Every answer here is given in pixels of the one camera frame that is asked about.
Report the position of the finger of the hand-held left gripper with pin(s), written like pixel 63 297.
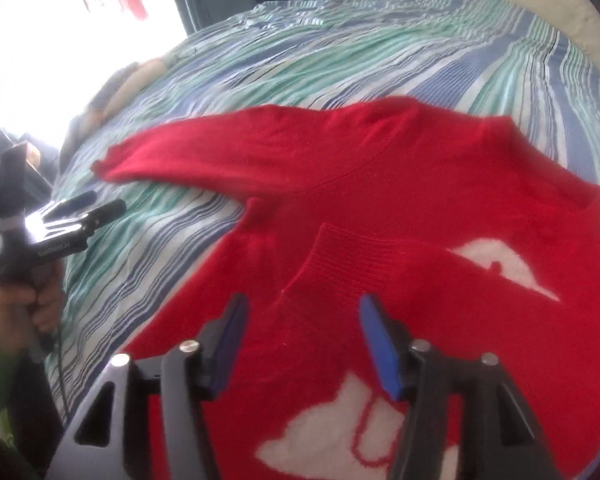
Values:
pixel 105 212
pixel 77 201

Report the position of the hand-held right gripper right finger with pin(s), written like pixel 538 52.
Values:
pixel 380 350

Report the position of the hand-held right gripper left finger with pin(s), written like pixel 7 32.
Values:
pixel 232 342

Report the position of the red knit sweater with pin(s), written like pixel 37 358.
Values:
pixel 430 185

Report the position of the person's left forearm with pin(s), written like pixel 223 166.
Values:
pixel 0 390

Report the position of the person's left hand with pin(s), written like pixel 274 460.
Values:
pixel 15 305

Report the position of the striped bed cover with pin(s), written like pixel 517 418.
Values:
pixel 330 60

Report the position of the cream padded headboard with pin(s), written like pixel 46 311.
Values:
pixel 555 5

